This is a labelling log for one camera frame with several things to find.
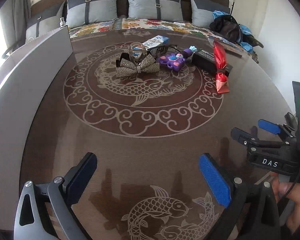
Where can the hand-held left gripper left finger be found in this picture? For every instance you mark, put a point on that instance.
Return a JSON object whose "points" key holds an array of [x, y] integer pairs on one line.
{"points": [[81, 177]]}

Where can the dark brown handbag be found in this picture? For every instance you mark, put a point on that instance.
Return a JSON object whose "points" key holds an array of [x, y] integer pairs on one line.
{"points": [[227, 28]]}

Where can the brown patterned desktop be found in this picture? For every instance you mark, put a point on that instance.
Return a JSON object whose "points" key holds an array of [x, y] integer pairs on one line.
{"points": [[150, 155]]}

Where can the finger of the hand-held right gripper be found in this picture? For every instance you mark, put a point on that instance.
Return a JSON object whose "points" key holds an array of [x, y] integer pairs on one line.
{"points": [[268, 126], [242, 137]]}

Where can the grey curtain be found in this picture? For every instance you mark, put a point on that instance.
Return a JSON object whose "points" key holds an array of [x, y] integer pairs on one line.
{"points": [[20, 10]]}

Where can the person's right hand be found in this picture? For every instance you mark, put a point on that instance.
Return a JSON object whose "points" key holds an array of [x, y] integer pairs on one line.
{"points": [[298, 197]]}

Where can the grey pillow silver buckle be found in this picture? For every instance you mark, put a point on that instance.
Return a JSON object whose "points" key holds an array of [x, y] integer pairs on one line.
{"points": [[145, 7]]}

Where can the large white cardboard box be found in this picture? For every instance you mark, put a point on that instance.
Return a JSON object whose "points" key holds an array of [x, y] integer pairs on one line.
{"points": [[27, 92]]}

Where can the small purple toy blue paw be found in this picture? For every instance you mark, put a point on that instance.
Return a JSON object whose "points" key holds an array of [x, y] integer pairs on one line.
{"points": [[188, 51]]}

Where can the purple bear toy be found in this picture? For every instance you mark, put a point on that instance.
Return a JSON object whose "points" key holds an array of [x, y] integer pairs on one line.
{"points": [[172, 62]]}

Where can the clear plastic packet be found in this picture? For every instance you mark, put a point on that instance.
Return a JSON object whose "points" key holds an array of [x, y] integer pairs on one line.
{"points": [[231, 46]]}

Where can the floral blanket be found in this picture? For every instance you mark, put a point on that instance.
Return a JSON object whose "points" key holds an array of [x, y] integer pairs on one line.
{"points": [[152, 25]]}

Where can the rhinestone bow hair clip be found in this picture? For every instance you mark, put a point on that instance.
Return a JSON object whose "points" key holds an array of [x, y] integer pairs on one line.
{"points": [[130, 68]]}

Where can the grey pillow gold buckle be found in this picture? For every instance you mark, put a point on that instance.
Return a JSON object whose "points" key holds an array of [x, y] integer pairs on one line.
{"points": [[100, 10]]}

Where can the black rectangular box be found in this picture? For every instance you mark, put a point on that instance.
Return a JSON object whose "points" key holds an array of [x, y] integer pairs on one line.
{"points": [[205, 60]]}

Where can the black rimless eyeglasses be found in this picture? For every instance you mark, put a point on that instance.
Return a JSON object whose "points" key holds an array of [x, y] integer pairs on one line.
{"points": [[160, 51]]}

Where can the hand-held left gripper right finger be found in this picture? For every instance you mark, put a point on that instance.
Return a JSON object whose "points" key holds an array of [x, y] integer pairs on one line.
{"points": [[215, 180]]}

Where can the blue and white toothpaste box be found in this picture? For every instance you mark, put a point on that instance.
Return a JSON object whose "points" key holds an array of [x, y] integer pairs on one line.
{"points": [[156, 41]]}

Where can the grey pillow without buckle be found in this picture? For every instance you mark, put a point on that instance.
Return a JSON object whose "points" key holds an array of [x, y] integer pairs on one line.
{"points": [[202, 12]]}

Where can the white pump bottle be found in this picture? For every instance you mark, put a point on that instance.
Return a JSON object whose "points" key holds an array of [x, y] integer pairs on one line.
{"points": [[62, 23]]}

